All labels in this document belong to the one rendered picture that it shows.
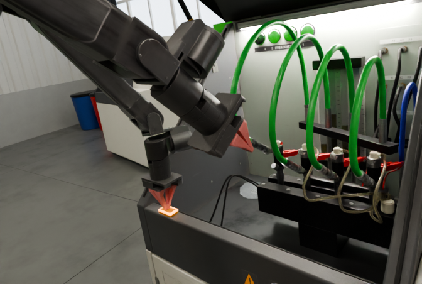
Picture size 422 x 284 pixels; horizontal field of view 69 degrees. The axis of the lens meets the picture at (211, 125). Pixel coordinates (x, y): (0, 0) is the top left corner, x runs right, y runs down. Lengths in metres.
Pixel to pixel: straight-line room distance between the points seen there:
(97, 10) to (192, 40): 0.14
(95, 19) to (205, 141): 0.23
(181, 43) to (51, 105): 7.25
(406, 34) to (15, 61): 7.04
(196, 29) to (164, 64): 0.09
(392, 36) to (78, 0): 0.82
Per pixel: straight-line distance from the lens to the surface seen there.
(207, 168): 1.11
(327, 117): 0.94
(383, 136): 0.83
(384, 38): 1.00
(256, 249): 0.71
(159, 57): 0.38
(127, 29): 0.37
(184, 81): 0.41
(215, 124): 0.45
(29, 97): 7.44
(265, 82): 1.16
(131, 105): 0.77
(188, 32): 0.43
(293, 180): 0.91
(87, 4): 0.37
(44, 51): 7.69
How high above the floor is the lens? 1.38
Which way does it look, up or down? 15 degrees down
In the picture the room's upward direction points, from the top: 8 degrees counter-clockwise
